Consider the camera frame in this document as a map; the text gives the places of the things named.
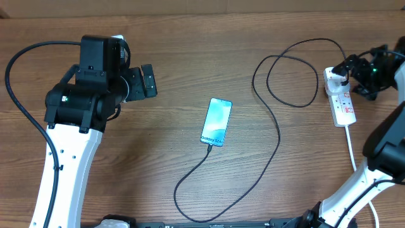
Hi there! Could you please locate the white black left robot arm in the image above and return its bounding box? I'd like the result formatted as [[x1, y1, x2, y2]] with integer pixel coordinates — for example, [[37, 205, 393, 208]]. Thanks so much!
[[30, 35, 158, 227]]

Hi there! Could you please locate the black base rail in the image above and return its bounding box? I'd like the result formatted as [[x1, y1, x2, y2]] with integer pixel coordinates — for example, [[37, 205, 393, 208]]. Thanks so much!
[[80, 213, 358, 228]]

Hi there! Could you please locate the white charger plug adapter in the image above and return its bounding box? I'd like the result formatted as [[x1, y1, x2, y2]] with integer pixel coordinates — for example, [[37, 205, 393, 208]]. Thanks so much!
[[325, 77, 350, 96]]

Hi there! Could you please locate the black charger cable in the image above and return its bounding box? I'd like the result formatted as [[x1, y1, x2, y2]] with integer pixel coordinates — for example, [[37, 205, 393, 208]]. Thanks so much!
[[173, 37, 351, 224]]

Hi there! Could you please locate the white power strip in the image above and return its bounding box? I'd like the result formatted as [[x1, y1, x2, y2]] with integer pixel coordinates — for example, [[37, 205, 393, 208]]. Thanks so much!
[[323, 67, 356, 127]]

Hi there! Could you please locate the black samsung smartphone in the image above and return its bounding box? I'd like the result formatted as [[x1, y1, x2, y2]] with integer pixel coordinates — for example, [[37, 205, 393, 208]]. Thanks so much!
[[200, 98, 232, 147]]

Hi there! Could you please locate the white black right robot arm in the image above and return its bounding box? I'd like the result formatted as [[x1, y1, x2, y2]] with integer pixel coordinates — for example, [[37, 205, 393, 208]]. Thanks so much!
[[284, 37, 404, 227]]

